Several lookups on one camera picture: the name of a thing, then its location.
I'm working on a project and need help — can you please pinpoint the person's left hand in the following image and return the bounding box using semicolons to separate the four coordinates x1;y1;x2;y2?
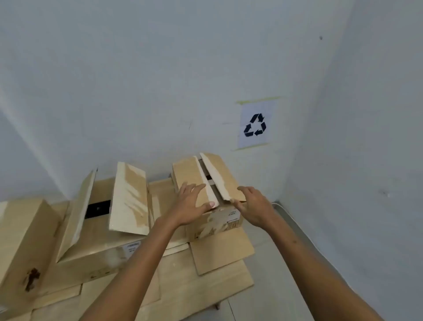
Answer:
156;181;217;229

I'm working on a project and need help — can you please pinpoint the person's right hand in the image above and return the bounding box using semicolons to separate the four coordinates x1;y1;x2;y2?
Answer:
230;186;280;230

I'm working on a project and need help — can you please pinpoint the small labelled cardboard box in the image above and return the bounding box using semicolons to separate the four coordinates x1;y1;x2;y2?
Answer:
171;152;247;243

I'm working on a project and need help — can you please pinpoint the person's left forearm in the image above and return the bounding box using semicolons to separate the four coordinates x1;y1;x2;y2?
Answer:
79;216;183;321

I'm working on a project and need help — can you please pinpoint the person's right forearm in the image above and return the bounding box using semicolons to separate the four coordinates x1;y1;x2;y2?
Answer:
263;216;384;321

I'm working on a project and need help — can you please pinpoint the small flat cardboard sheet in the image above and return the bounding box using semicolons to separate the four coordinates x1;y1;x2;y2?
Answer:
189;226;256;276

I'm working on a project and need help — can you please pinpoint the large open cardboard box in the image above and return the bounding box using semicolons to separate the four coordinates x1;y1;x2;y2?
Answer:
54;162;156;286

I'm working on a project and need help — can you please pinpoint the white recycling symbol paper sign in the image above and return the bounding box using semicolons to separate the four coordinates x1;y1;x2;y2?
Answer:
237;100;276;149

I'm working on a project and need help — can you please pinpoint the large flattened cardboard sheet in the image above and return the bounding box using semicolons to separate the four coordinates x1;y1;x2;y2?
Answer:
31;179;255;321

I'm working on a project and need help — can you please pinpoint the stained closed cardboard box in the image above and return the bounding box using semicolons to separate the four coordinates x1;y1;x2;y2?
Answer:
0;198;63;312

